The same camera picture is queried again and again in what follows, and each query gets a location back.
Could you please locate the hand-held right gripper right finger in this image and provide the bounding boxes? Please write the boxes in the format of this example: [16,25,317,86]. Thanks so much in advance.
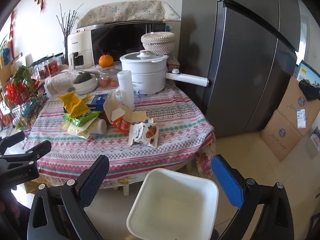
[211,154,295,240]

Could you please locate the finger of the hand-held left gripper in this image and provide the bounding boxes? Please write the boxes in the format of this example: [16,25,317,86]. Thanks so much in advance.
[0,131,26,154]
[0,140,52,166]

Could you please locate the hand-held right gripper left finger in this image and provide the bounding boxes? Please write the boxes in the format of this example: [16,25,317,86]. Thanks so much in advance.
[27,154,110,240]

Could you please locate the pale yellow bread packet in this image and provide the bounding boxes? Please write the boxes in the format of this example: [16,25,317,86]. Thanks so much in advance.
[67,119,100,139]

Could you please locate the small white bottle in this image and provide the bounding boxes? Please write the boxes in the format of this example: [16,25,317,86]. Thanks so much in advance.
[89,118,107,134]

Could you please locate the white plastic bin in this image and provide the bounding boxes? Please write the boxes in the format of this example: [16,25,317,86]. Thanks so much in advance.
[126,168,220,240]

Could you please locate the green snack bag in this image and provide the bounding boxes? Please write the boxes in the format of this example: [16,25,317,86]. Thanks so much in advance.
[62,110,100,128]

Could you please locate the yellow snack packet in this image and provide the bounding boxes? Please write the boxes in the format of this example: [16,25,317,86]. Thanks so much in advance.
[58,92,91,118]

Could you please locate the white nut packet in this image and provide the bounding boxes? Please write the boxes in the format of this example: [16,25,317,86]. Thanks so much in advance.
[128,121,159,148]

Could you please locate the torn orange paper carton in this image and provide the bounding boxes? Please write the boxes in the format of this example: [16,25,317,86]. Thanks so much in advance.
[103,90,153,135]

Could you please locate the blue carton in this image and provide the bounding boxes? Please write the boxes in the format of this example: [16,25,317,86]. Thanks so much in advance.
[85,94,112,112]

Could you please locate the white cylindrical bottle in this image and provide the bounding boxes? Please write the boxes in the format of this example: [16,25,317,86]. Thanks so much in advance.
[117,70,135,110]

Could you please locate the pile of assorted packets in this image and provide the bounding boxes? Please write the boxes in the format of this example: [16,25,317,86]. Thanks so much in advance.
[5,100,48,130]

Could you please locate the red bags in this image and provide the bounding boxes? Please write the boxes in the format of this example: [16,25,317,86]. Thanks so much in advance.
[5,82,28,103]

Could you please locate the green leafy vegetable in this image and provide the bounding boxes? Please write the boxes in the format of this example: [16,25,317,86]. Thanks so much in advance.
[12,65,36,91]

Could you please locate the plain cardboard box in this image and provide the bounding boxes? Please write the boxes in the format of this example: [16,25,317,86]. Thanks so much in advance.
[260,110,307,162]

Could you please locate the clear jar red label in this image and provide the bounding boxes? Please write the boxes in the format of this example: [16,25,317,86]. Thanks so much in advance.
[37,62,48,79]
[47,58,59,77]

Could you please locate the white dotted cloth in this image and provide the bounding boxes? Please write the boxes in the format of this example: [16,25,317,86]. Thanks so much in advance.
[45,67,100,96]

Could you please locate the stacked white bowls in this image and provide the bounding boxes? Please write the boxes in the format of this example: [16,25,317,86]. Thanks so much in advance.
[73,74,99,92]

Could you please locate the dark green squash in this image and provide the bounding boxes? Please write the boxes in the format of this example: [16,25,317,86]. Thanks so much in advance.
[76,72,92,84]

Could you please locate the striped patterned tablecloth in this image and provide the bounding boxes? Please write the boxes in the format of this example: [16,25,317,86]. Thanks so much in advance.
[25,79,215,180]

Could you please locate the small printed carton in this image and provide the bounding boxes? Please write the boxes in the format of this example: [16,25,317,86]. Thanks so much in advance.
[310,126,320,153]

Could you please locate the glass vase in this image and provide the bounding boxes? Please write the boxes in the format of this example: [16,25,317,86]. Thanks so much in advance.
[62,34,71,65]

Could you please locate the cardboard box white label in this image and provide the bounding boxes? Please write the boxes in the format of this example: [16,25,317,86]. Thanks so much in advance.
[277,76,320,137]

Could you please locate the glass teapot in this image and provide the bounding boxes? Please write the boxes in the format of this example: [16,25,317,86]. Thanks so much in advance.
[97,66,123,88]

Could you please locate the white electric cooking pot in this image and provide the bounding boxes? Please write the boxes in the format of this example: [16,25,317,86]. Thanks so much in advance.
[119,50,210,95]

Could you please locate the large orange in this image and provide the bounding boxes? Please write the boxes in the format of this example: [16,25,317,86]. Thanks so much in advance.
[99,51,114,68]

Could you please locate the white air fryer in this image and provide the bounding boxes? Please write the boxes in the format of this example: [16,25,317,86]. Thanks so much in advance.
[67,29,95,70]

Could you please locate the black pouch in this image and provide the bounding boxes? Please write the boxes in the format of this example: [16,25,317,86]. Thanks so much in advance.
[299,79,320,102]

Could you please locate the grey refrigerator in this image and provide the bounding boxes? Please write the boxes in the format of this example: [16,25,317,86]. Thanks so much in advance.
[181,0,304,138]

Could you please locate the dry twig branches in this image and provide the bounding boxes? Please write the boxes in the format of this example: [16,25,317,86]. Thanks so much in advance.
[56,3,84,37]

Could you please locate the blue printed box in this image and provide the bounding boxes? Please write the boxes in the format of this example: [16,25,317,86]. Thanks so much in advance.
[296,59,320,88]

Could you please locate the black microwave oven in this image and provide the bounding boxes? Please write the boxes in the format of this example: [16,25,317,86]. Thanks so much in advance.
[90,21,173,63]

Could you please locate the woven lidded basket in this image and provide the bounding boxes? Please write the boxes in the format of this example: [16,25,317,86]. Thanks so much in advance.
[141,32,175,55]

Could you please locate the floral cloth cover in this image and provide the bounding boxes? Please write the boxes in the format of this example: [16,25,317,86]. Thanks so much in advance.
[76,0,181,29]

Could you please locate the black wire rack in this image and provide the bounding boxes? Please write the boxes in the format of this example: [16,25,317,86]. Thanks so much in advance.
[0,55,63,150]

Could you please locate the red wall ornament string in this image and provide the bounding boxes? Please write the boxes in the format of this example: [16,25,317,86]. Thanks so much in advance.
[8,12,17,48]

